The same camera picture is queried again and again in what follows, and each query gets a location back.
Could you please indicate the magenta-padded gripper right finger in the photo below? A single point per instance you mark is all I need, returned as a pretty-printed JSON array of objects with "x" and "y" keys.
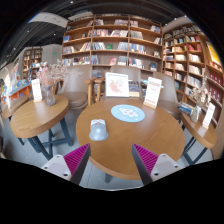
[{"x": 146, "y": 160}]

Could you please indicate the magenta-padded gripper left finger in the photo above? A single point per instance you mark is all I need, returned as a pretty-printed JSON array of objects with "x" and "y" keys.
[{"x": 75, "y": 159}]

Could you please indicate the grey computer mouse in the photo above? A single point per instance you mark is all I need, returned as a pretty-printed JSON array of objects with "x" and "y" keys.
[{"x": 98, "y": 132}]

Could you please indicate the round light blue mouse pad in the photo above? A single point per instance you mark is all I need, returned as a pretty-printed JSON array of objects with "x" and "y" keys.
[{"x": 128, "y": 113}]

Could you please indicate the oval wooden side table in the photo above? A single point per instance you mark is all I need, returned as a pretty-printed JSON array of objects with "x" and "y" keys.
[{"x": 36, "y": 118}]

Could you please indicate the wooden table with dark legs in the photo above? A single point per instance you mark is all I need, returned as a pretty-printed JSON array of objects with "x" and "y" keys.
[{"x": 198, "y": 130}]

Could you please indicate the stack of books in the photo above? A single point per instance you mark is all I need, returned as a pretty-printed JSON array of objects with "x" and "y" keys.
[{"x": 185, "y": 108}]

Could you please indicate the beige armchair with wooden arms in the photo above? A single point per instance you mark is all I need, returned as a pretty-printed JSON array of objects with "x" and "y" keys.
[
  {"x": 168, "y": 96},
  {"x": 133, "y": 74},
  {"x": 75, "y": 90}
]

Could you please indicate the white and red standing sign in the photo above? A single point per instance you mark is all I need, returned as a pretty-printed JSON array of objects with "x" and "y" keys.
[{"x": 152, "y": 92}]

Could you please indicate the glass vase with dried flowers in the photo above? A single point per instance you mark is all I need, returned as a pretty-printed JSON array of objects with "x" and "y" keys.
[{"x": 196, "y": 111}]

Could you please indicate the glass vase with pink flowers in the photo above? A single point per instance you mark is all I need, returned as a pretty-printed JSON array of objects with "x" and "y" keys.
[{"x": 49, "y": 95}]

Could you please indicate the dark cover book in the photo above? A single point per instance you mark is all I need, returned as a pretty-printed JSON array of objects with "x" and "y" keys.
[{"x": 134, "y": 89}]

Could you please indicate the small white sign card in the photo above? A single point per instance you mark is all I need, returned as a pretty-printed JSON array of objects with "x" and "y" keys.
[
  {"x": 208, "y": 116},
  {"x": 36, "y": 90}
]

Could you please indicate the white framed pink flower picture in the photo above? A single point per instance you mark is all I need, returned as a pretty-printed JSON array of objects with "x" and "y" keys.
[{"x": 117, "y": 84}]

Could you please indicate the distant wooden bookshelf unit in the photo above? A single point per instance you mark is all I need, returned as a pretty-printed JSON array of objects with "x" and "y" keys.
[{"x": 31, "y": 61}]

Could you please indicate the curved wooden bookshelf unit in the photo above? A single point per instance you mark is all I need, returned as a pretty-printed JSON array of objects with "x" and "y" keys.
[{"x": 193, "y": 63}]

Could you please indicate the wide wooden bookshelf unit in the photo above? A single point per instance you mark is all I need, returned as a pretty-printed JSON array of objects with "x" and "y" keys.
[{"x": 110, "y": 41}]

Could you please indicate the white hanging ceiling panel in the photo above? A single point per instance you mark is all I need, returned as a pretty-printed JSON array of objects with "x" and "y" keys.
[{"x": 48, "y": 19}]

